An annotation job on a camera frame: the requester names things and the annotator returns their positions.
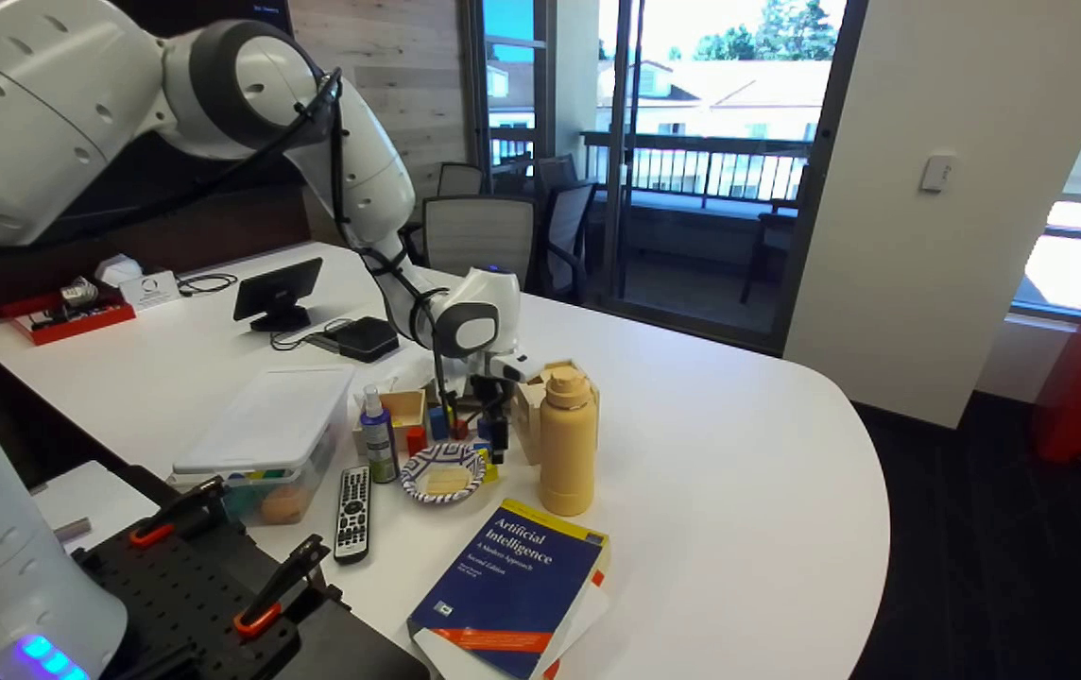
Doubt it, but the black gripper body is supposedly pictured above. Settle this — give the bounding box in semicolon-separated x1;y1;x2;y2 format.
460;365;523;423

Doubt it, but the blue and yellow textbook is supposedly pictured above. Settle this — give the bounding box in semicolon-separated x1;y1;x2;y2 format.
406;500;613;680

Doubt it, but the tan bottle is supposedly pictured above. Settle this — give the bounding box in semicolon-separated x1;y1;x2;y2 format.
538;364;604;520

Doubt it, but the wooden tray box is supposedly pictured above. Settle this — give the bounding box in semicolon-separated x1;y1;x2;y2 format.
378;387;435;438

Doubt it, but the small clear bottle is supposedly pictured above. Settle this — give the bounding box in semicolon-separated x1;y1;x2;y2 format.
354;388;406;486

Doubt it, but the black case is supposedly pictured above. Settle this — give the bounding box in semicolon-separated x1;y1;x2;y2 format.
310;315;406;365

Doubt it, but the grey remote control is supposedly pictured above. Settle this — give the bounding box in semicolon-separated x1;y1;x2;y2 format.
328;466;378;567

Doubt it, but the grey office chair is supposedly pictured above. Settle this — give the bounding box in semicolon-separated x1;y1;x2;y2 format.
419;194;542;292

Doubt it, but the dark office chair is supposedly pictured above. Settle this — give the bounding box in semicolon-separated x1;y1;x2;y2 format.
538;180;601;305

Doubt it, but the clear plastic container white lid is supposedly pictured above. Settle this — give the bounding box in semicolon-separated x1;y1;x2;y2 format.
169;372;359;530

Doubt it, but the grey mesh chair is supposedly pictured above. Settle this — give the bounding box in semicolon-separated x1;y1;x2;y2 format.
435;159;493;202

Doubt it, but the black tablet on stand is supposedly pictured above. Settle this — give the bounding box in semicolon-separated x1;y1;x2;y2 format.
231;257;328;338

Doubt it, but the black orange clamp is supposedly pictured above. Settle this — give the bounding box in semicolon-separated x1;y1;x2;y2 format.
231;530;334;642
122;472;231;552

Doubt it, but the balcony railing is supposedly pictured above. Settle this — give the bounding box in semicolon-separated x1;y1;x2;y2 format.
580;129;817;217

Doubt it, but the dark balcony chair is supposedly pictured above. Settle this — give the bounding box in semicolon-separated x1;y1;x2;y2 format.
742;202;805;305

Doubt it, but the white box device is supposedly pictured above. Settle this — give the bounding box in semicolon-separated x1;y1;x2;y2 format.
92;250;180;315

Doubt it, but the white paper sheet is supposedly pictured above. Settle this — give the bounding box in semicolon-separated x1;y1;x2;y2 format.
30;456;134;558

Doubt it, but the red tray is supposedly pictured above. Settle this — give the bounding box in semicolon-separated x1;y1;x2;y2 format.
5;280;140;352

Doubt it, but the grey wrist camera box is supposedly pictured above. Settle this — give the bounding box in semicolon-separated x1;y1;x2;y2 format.
489;347;542;387

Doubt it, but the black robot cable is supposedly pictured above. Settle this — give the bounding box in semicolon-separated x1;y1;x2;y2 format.
290;67;458;352

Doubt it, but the coiled grey cable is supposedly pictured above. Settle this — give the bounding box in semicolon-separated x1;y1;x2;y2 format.
174;263;243;304

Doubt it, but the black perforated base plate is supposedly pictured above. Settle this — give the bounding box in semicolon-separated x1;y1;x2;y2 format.
68;503;432;680

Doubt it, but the white light switch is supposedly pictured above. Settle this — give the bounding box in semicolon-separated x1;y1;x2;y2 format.
915;148;960;198

